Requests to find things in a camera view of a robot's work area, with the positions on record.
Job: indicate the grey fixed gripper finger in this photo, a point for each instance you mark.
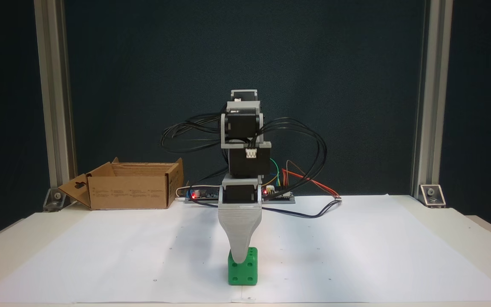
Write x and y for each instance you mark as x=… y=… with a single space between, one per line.
x=240 y=230

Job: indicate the green dice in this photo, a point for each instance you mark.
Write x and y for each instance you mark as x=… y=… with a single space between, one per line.
x=243 y=275

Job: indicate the circuit board with white connector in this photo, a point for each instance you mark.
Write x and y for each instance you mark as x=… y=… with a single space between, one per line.
x=281 y=195

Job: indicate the circuit board with blue parts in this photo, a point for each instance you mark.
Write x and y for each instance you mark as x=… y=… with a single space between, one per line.
x=203 y=195

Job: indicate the open cardboard box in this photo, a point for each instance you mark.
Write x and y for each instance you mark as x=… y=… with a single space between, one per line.
x=130 y=194

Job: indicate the metal corner bracket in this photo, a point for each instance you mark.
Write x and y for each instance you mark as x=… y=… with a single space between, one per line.
x=432 y=195
x=56 y=200

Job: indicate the aluminium frame post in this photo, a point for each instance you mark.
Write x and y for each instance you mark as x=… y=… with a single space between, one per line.
x=53 y=106
x=433 y=106

